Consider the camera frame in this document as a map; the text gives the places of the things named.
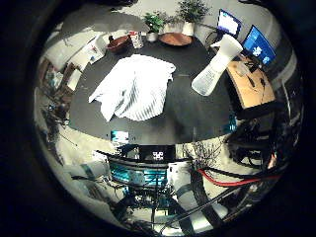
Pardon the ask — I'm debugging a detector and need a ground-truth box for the laptop with lit screen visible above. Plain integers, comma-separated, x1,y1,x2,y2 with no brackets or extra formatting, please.
216,9,243,39

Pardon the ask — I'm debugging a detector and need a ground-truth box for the white striped cloth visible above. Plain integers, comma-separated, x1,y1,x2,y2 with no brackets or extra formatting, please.
88,53,177,122

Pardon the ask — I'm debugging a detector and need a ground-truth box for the round wooden tray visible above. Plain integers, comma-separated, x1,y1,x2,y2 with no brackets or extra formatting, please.
158,32,194,47

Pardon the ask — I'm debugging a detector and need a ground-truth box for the light wooden desk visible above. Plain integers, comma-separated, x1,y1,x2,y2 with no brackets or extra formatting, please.
226,55,277,110

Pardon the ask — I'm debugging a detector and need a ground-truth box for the white papers stack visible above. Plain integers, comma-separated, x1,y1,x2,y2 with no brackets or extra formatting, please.
70,34,109,72

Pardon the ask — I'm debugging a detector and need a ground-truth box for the black box with code tag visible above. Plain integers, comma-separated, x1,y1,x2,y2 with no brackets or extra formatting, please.
137,144,177,163

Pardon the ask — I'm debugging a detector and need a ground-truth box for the red cable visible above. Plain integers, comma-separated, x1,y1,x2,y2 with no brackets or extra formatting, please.
197,168,281,188

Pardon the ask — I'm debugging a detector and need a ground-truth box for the printed drink can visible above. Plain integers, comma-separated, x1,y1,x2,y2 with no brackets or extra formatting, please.
128,31,144,49

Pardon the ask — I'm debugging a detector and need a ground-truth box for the large plant in white pot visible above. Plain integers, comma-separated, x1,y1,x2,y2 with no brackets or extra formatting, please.
176,0,211,37

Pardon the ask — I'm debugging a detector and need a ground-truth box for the small plant in white pot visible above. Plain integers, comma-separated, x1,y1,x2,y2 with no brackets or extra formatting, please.
142,12,166,43

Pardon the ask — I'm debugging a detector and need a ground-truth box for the monitor with blue screen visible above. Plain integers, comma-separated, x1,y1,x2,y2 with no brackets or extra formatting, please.
241,24,277,67

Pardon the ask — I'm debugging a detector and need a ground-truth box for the brown wooden bowl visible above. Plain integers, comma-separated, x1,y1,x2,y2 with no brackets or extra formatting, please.
106,35,132,54

